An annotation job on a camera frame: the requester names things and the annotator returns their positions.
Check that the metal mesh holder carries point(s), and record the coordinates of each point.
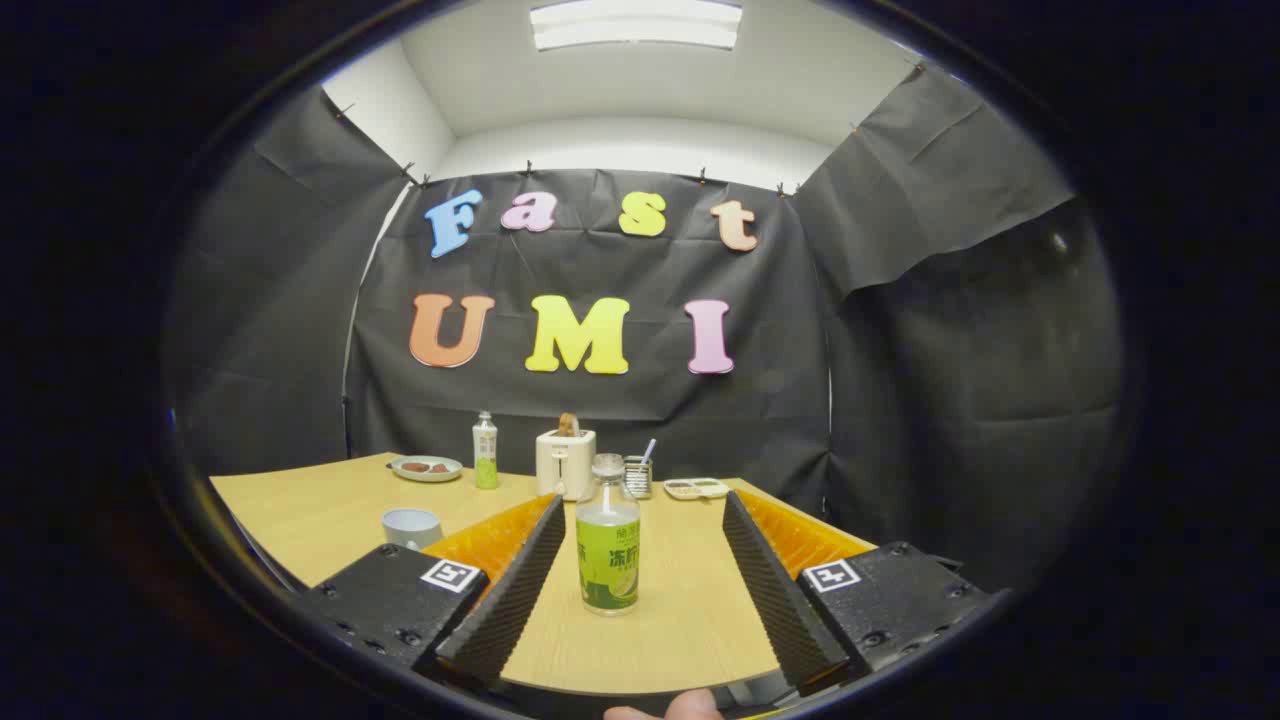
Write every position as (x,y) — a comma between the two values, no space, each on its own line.
(637,480)

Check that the wooden table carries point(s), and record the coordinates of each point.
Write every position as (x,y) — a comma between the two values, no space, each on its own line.
(300,510)

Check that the pale grey cup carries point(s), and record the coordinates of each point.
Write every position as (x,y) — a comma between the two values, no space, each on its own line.
(410,530)

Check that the green label juice bottle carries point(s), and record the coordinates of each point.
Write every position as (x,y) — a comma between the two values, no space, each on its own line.
(608,565)

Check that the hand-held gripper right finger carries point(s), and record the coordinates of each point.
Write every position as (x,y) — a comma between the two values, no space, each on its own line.
(780,600)

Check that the toast slice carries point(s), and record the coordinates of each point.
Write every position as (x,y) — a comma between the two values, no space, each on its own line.
(568,424)

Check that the slim green label bottle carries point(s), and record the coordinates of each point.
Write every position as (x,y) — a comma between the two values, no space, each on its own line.
(485,455)

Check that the white divided tray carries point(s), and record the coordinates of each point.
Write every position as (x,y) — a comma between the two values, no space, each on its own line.
(695,489)

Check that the cream toaster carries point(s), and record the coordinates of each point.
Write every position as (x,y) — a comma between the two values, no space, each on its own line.
(562,465)

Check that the pale green plate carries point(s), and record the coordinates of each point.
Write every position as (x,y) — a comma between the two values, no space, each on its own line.
(425,476)

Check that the ceiling light panel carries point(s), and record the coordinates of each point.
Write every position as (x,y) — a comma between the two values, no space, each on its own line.
(635,25)

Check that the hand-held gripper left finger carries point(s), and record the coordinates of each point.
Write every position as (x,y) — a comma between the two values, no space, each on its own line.
(505,600)

